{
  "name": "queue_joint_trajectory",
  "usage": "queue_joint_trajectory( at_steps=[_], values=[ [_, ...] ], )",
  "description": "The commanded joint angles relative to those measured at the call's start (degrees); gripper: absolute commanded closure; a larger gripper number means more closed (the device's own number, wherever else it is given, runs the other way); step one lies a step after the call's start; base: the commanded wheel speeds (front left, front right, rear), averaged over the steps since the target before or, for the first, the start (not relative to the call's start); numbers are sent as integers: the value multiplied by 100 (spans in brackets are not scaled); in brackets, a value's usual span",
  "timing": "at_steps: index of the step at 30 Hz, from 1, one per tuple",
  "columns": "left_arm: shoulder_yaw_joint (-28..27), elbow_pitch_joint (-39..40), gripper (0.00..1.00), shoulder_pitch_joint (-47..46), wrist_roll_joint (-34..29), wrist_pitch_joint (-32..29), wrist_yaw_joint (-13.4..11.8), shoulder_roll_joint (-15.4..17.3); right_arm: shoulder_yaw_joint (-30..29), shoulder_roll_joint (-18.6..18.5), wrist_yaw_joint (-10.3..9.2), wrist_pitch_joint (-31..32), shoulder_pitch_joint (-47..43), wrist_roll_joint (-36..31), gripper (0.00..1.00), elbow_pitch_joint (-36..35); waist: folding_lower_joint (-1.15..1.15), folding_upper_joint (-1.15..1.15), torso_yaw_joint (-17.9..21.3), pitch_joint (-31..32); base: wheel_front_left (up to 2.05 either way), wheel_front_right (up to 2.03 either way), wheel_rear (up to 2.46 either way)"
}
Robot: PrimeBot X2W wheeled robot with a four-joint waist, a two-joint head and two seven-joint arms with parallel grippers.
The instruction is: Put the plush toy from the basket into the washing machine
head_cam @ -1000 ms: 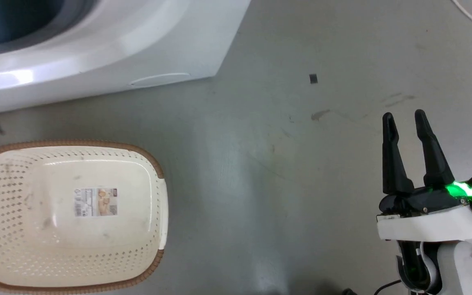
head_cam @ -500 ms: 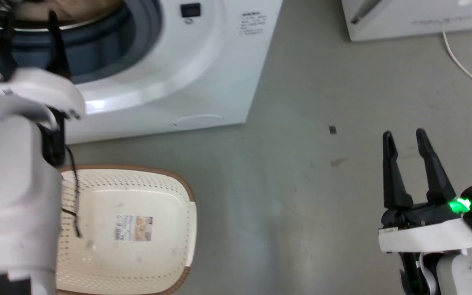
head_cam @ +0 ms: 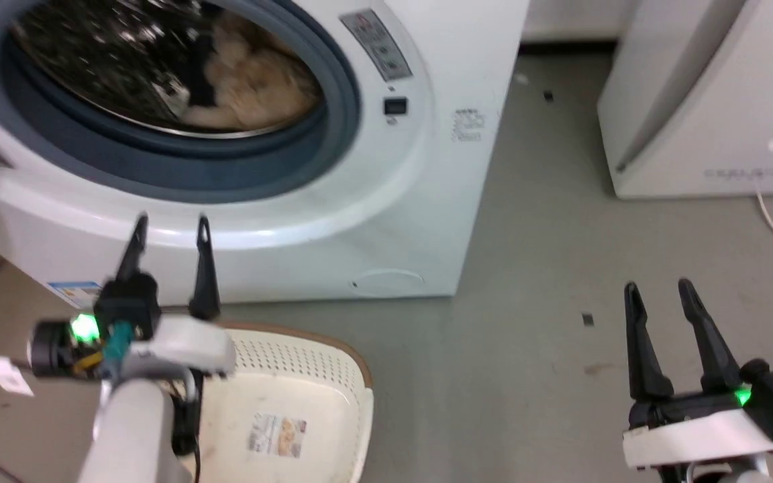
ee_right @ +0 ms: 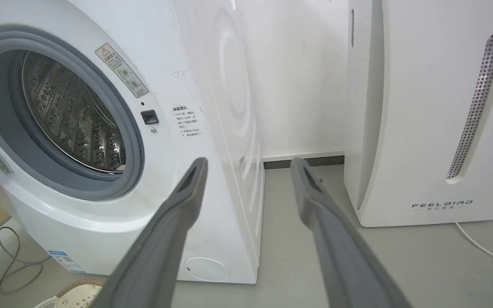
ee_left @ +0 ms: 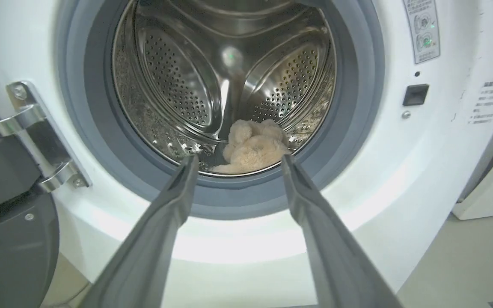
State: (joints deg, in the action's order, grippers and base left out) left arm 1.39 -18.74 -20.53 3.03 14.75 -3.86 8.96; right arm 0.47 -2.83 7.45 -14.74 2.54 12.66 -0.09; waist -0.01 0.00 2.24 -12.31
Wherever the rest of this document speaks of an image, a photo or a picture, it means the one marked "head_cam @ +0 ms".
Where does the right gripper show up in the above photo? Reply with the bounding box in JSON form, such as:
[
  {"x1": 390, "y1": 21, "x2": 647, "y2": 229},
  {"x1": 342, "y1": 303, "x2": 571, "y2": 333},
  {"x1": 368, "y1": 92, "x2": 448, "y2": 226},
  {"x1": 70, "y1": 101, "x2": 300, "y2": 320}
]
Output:
[{"x1": 622, "y1": 278, "x2": 773, "y2": 470}]

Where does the cream perforated laundry basket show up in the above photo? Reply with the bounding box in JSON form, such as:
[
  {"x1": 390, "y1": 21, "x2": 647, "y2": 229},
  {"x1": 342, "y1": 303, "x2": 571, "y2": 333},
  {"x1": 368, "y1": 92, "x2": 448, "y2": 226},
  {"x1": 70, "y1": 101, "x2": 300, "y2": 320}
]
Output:
[{"x1": 182, "y1": 321, "x2": 375, "y2": 483}]

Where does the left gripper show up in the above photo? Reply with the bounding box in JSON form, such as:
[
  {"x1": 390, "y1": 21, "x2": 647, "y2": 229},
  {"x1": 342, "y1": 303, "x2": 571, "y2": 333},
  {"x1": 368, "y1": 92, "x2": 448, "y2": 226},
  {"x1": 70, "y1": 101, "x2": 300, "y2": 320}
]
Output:
[{"x1": 28, "y1": 213, "x2": 237, "y2": 383}]

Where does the beige plush toy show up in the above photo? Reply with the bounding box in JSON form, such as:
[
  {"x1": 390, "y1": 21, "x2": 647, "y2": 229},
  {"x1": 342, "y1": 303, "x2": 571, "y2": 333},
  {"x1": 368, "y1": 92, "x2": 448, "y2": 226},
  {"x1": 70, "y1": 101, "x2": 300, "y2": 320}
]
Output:
[{"x1": 182, "y1": 11, "x2": 323, "y2": 131}]

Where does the white cabinet appliance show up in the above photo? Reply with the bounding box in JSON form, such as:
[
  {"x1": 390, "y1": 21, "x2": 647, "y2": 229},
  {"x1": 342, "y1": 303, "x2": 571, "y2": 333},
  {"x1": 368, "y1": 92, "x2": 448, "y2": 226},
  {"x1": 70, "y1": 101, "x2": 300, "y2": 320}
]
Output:
[{"x1": 597, "y1": 0, "x2": 773, "y2": 200}]

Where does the white paper tag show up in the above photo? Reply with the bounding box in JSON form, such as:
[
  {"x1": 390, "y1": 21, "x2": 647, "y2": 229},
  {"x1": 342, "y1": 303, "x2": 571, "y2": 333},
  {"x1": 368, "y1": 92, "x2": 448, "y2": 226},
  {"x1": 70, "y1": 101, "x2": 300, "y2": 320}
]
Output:
[{"x1": 0, "y1": 353, "x2": 35, "y2": 396}]

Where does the white front-load washing machine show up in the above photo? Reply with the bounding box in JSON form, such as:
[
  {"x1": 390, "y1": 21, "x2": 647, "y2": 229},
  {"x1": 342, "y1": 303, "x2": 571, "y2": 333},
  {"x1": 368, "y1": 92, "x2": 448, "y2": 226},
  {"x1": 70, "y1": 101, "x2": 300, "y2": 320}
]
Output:
[{"x1": 0, "y1": 0, "x2": 532, "y2": 311}]

